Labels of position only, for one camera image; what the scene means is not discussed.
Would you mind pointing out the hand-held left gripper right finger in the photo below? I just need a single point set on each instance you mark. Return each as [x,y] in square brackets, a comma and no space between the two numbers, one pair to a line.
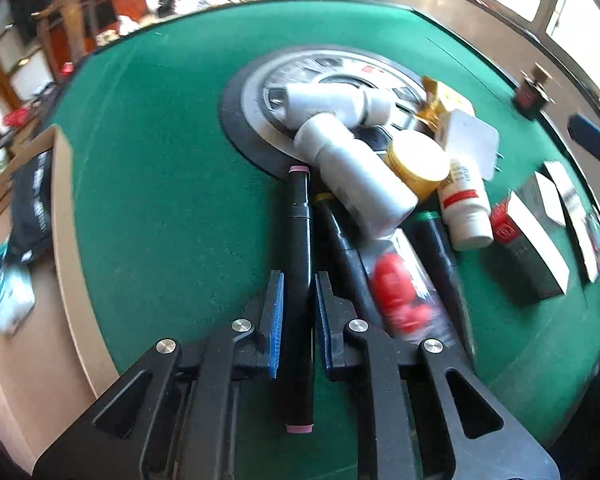
[325,327]

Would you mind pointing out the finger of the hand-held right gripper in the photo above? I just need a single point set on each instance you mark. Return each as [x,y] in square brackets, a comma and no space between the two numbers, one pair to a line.
[592,132]

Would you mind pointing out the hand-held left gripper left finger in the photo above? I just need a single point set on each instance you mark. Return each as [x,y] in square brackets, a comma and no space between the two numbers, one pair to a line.
[272,325]

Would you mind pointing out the black marker with pink caps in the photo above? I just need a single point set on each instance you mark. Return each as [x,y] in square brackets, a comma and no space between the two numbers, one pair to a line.
[300,250]

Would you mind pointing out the large white plastic bottle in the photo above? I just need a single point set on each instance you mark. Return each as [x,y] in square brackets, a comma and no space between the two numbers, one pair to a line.
[365,180]

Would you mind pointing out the gold foil packet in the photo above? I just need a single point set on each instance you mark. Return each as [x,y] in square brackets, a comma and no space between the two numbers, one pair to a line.
[442,95]

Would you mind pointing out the yellow jar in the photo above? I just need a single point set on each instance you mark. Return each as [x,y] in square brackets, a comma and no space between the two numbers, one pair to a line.
[415,160]

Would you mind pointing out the cardboard box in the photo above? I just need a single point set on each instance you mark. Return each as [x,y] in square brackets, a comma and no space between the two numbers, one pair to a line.
[67,210]

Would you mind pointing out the grey and white box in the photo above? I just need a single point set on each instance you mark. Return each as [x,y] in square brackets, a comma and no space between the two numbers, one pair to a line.
[577,220]

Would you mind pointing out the small white box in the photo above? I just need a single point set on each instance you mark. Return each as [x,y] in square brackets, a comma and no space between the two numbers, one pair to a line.
[550,200]

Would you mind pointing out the dark red small bottle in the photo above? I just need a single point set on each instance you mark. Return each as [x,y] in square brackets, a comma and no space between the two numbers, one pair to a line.
[530,95]

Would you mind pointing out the black marker with yellow cap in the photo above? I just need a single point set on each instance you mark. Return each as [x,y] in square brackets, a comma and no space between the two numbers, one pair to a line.
[345,250]

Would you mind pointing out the clear bag of red pieces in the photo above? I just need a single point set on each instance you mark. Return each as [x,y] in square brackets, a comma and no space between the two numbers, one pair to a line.
[397,290]

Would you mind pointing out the white charger plug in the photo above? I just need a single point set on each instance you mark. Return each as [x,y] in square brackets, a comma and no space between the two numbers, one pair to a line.
[472,140]

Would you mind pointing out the grey box with red end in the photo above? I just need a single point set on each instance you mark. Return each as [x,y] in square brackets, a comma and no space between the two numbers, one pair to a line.
[525,255]

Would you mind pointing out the black marker with green cap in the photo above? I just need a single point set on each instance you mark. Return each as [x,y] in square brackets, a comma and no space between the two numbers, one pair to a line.
[437,250]

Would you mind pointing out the white tube with red label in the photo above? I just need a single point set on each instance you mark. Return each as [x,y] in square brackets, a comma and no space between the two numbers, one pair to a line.
[467,210]

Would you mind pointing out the round grey control panel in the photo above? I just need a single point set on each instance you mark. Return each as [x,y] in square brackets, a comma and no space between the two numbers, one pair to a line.
[280,67]

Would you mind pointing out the white and blue packet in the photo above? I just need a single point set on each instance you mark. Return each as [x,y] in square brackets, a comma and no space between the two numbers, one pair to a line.
[12,290]

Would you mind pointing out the black pouch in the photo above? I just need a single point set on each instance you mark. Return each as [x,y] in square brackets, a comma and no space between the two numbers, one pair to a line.
[30,200]

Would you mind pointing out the red plastic bag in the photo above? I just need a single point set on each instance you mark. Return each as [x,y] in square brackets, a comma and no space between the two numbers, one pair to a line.
[15,119]

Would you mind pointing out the black bag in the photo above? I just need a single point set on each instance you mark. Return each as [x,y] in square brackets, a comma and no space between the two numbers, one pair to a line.
[177,0]

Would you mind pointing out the wooden chair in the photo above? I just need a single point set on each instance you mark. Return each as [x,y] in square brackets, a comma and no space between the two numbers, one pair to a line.
[55,20]

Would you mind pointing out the white wall shelf unit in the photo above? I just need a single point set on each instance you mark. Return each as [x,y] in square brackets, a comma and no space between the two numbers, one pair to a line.
[0,45]

